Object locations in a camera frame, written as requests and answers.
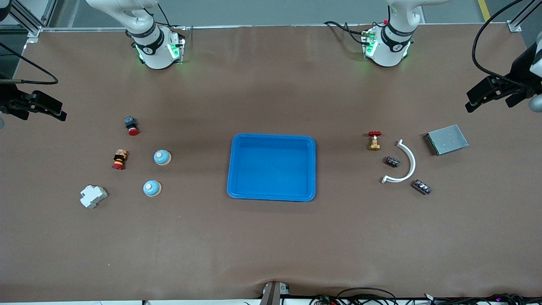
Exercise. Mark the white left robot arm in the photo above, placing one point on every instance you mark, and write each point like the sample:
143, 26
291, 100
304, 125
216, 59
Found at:
391, 46

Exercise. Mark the red button with dark body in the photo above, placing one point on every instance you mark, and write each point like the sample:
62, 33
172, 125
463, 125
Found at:
131, 126

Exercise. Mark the white plastic circuit breaker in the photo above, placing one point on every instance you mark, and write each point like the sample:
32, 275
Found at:
93, 196

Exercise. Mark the brown table mat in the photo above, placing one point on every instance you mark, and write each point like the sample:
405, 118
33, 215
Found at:
271, 245

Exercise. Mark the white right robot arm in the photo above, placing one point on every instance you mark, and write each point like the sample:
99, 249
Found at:
154, 51

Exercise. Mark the grey metal box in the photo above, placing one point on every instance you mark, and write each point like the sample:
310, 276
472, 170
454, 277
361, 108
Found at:
449, 140

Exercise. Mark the light blue desk bell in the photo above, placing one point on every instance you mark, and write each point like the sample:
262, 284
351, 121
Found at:
151, 188
162, 157

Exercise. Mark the black terminal block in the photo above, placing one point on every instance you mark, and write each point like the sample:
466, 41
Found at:
392, 161

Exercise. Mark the white curved plastic strip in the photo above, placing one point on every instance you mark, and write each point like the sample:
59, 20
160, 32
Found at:
411, 163

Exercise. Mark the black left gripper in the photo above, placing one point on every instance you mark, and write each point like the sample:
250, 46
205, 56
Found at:
519, 75

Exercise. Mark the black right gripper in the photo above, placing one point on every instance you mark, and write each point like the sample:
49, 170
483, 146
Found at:
9, 102

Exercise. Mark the red orange black push button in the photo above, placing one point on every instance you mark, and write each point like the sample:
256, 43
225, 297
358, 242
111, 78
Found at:
119, 160

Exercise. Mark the aluminium frame profile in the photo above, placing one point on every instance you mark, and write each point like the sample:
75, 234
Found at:
34, 31
514, 26

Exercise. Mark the blue plastic tray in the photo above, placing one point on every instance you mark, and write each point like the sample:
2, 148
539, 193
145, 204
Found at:
271, 169

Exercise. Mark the metal table edge bracket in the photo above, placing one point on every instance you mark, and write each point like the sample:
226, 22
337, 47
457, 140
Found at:
273, 294

